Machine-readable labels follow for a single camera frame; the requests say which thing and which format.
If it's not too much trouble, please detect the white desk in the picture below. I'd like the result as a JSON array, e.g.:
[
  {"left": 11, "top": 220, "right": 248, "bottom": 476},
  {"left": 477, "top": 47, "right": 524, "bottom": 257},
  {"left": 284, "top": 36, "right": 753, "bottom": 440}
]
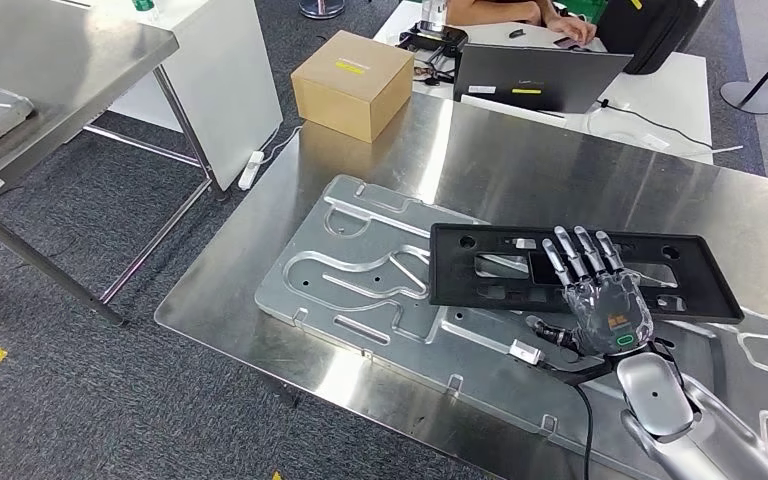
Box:
[{"left": 373, "top": 0, "right": 717, "bottom": 166}]

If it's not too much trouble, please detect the black backpack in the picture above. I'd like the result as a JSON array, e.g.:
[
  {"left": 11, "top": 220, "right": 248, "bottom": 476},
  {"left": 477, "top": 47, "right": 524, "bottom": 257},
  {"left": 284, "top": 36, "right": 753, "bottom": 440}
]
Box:
[{"left": 594, "top": 0, "right": 718, "bottom": 75}]

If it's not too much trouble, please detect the stainless steel table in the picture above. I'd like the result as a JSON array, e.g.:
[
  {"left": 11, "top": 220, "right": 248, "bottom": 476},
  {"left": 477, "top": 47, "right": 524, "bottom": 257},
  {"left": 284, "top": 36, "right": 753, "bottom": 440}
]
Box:
[{"left": 0, "top": 0, "right": 230, "bottom": 327}]

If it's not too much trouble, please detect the clear drinking glass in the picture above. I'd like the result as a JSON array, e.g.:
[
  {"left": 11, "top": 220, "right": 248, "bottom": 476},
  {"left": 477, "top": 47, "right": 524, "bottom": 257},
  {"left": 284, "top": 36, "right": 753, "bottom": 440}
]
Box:
[{"left": 418, "top": 0, "right": 450, "bottom": 34}]

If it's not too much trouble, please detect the brown cardboard box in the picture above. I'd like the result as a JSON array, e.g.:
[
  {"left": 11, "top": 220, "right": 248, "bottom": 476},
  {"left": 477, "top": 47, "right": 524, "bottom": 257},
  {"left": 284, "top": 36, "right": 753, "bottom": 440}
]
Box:
[{"left": 290, "top": 29, "right": 416, "bottom": 144}]

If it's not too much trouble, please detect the black camera mount strap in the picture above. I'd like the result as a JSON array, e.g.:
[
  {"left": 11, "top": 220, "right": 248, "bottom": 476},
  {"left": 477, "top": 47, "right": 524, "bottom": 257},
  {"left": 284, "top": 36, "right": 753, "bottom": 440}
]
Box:
[{"left": 542, "top": 356, "right": 618, "bottom": 389}]

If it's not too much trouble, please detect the stainless steel workbench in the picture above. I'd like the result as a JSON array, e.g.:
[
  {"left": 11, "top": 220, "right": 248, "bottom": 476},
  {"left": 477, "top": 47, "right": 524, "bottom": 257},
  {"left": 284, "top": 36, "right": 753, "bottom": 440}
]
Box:
[{"left": 153, "top": 91, "right": 768, "bottom": 480}]

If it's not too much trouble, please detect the black pole grey base stanchion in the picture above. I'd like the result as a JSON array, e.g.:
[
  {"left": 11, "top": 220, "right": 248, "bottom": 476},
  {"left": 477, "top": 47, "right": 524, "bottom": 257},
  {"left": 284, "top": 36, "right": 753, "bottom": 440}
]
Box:
[{"left": 720, "top": 39, "right": 768, "bottom": 116}]

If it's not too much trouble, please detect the person's hand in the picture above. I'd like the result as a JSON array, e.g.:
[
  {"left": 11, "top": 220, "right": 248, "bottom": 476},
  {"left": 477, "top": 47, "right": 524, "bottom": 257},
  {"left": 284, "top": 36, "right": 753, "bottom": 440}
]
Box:
[{"left": 546, "top": 14, "right": 599, "bottom": 46}]

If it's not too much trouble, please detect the chrome stanchion base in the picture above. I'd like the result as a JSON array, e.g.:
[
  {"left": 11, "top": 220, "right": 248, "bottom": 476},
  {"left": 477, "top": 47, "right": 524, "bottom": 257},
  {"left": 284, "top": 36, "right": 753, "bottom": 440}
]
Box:
[{"left": 299, "top": 0, "right": 347, "bottom": 20}]

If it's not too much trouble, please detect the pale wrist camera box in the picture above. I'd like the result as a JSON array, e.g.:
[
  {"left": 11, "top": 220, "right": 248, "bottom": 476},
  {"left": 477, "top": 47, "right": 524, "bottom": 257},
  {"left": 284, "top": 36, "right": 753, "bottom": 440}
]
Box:
[{"left": 509, "top": 339, "right": 546, "bottom": 367}]

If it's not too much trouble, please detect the white power strip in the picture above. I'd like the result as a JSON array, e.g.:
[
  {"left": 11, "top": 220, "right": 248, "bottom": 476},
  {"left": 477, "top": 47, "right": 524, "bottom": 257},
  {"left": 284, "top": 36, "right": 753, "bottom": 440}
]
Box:
[{"left": 238, "top": 150, "right": 266, "bottom": 192}]

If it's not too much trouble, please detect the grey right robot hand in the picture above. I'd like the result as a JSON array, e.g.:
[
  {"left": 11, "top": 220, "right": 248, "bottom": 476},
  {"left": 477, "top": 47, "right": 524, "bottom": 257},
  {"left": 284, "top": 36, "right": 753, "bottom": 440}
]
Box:
[{"left": 526, "top": 225, "right": 656, "bottom": 359}]

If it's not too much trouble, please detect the black electronic device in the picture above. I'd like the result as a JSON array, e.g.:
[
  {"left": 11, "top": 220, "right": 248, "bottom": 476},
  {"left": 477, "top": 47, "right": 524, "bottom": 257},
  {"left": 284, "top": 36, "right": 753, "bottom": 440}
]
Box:
[{"left": 398, "top": 21, "right": 470, "bottom": 60}]

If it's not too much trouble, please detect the dark grey laptop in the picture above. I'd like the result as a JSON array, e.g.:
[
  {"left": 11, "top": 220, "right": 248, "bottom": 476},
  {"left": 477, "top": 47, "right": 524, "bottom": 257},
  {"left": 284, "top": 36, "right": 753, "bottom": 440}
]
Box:
[{"left": 453, "top": 42, "right": 634, "bottom": 115}]

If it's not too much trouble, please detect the black plastic plate bracket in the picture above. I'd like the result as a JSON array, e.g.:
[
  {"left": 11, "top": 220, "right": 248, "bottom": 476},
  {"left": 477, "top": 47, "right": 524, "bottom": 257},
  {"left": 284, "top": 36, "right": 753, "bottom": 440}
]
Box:
[{"left": 428, "top": 222, "right": 746, "bottom": 326}]

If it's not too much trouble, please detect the white cabinet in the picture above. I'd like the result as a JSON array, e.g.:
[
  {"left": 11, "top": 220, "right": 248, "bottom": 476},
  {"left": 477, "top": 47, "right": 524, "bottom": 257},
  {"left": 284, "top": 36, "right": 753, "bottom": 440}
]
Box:
[{"left": 59, "top": 0, "right": 285, "bottom": 193}]

